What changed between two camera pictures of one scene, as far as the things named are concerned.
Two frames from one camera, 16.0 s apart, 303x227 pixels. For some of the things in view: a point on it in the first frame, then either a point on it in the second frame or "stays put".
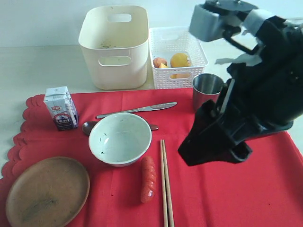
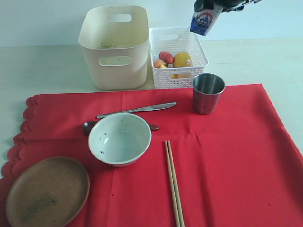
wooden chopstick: (171, 216) → (181, 219)
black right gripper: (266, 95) → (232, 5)
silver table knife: (152, 108) stays put
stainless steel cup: (206, 87) stays put
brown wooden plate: (48, 192) stays put
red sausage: (148, 178) → (166, 56)
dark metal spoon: (87, 127) stays put
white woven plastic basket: (176, 56) stays put
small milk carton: (61, 105) → (202, 21)
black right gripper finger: (210, 138) → (200, 5)
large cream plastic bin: (114, 39) stays put
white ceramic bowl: (120, 139) stays put
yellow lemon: (180, 60) stays put
